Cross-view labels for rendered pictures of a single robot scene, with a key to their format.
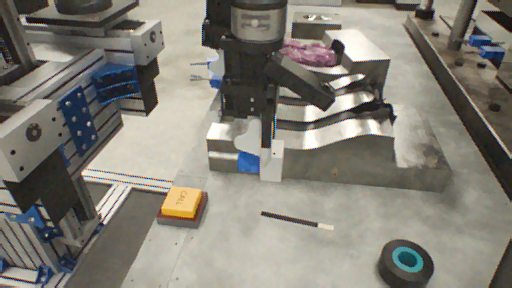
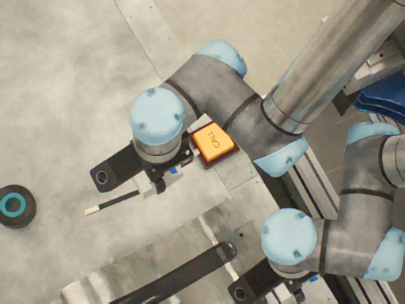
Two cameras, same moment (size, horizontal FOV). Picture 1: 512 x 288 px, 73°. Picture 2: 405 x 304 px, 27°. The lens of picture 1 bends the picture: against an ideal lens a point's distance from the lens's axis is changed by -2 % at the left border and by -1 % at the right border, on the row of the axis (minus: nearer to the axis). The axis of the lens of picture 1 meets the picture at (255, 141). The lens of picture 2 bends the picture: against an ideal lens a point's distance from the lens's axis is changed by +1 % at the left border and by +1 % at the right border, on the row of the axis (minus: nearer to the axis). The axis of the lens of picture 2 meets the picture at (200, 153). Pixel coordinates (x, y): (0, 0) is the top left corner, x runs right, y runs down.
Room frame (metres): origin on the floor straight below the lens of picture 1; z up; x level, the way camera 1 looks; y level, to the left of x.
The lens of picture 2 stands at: (0.76, -0.22, 2.40)
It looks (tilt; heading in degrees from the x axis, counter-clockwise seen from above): 75 degrees down; 131
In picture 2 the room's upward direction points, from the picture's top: 11 degrees clockwise
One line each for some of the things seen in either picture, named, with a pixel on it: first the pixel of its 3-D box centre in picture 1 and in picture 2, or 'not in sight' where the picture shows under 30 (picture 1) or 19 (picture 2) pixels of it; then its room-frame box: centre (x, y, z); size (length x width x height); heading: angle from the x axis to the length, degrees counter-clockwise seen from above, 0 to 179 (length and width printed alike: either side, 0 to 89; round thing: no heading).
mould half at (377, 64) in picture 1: (295, 63); not in sight; (1.05, -0.13, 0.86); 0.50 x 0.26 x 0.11; 99
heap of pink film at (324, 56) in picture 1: (296, 51); not in sight; (1.04, -0.13, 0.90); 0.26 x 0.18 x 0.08; 99
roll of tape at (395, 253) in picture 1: (404, 265); (14, 206); (0.33, -0.24, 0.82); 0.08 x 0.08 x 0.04
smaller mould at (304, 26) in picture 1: (315, 25); not in sight; (1.48, -0.26, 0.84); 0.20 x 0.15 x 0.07; 82
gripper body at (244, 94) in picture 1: (253, 75); (160, 148); (0.47, 0.00, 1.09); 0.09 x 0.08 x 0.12; 82
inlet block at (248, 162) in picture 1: (245, 157); (168, 168); (0.47, 0.02, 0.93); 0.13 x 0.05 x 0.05; 82
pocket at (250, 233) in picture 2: (225, 124); (251, 237); (0.67, 0.07, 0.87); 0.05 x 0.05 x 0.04; 82
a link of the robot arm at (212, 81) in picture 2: not in sight; (213, 85); (0.48, 0.10, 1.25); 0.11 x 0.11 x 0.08; 6
